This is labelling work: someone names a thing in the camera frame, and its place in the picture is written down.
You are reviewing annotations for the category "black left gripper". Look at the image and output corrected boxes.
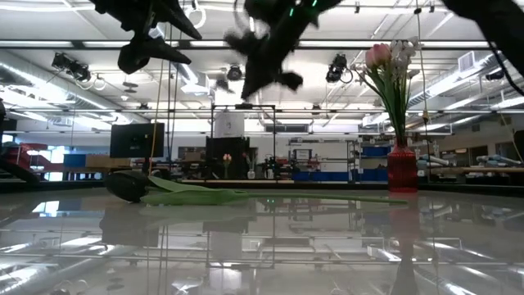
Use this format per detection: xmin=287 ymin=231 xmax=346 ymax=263
xmin=89 ymin=0 xmax=203 ymax=75

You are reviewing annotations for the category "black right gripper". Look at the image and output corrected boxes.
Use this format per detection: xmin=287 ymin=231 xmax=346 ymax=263
xmin=224 ymin=0 xmax=305 ymax=102

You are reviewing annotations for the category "pink artificial tulip bunch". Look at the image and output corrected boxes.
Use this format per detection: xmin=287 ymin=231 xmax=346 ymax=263
xmin=359 ymin=43 xmax=409 ymax=148

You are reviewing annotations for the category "white artificial flower bunch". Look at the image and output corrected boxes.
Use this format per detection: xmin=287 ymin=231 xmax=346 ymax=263
xmin=350 ymin=35 xmax=422 ymax=148

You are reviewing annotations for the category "dark purple artificial tulip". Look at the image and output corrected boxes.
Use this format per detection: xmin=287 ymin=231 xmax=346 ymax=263
xmin=105 ymin=169 xmax=409 ymax=207

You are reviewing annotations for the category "small vase with red flowers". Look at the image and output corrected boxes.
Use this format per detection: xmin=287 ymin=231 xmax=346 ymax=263
xmin=244 ymin=151 xmax=260 ymax=180

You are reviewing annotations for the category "red ribbed glass vase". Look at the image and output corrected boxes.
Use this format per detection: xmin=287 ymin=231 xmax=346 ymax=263
xmin=386 ymin=142 xmax=418 ymax=193

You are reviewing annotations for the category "black panel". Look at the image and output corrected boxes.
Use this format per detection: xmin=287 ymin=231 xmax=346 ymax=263
xmin=206 ymin=136 xmax=251 ymax=180

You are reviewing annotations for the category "small black background robot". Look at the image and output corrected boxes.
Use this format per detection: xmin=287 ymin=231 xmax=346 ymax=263
xmin=261 ymin=154 xmax=282 ymax=180

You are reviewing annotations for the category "black computer monitor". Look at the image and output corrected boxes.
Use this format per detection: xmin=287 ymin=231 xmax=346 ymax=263
xmin=109 ymin=122 xmax=165 ymax=160

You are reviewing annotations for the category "brown cardboard box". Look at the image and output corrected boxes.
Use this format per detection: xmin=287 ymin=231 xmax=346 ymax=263
xmin=84 ymin=154 xmax=133 ymax=169

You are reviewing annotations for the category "metal shelf with blue bins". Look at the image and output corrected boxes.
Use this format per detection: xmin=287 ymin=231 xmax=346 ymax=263
xmin=347 ymin=138 xmax=391 ymax=184

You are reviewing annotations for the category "blue box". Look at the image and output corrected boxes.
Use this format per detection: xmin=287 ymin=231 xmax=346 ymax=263
xmin=63 ymin=153 xmax=87 ymax=168

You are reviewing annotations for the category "red staircase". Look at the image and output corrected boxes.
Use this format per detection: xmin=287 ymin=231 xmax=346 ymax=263
xmin=3 ymin=143 xmax=62 ymax=184

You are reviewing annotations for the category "round black ceiling camera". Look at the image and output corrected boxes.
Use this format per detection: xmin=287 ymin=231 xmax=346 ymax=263
xmin=226 ymin=64 xmax=244 ymax=83

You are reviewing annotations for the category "black metal station frame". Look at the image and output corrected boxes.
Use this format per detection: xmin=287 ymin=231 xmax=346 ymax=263
xmin=210 ymin=103 xmax=277 ymax=181

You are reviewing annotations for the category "white cable loop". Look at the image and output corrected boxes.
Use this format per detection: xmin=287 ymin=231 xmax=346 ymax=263
xmin=191 ymin=3 xmax=207 ymax=30

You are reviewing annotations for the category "black hanging cable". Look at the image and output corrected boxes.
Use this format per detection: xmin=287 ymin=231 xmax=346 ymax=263
xmin=165 ymin=24 xmax=174 ymax=165

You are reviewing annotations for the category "black ceiling camera with cable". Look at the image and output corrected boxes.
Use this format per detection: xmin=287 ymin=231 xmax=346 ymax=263
xmin=325 ymin=52 xmax=355 ymax=85

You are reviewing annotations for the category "black overhead frame beam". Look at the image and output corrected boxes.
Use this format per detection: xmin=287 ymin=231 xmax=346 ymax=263
xmin=0 ymin=39 xmax=524 ymax=51

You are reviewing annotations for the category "black ceiling camera cluster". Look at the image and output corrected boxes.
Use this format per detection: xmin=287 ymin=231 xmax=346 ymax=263
xmin=51 ymin=52 xmax=93 ymax=83

